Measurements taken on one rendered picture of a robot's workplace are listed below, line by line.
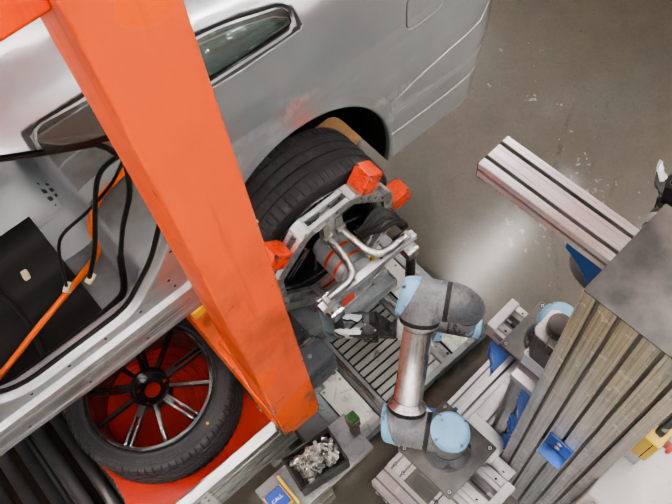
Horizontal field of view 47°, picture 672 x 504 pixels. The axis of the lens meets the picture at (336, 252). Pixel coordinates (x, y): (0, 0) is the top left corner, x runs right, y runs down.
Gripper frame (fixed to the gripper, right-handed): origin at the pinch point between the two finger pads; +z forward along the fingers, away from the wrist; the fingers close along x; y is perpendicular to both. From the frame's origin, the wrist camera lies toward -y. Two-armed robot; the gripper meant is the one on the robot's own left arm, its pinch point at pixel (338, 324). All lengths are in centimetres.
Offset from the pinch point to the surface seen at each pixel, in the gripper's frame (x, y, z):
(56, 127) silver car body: 9, -99, 63
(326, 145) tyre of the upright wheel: 53, -31, 6
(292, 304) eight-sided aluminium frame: 10.5, 8.9, 18.3
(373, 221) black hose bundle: 29.3, -20.7, -11.2
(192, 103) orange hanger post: -24, -152, 11
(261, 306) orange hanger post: -26, -74, 12
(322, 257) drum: 22.7, -5.7, 7.0
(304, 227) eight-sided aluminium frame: 21.7, -29.0, 10.7
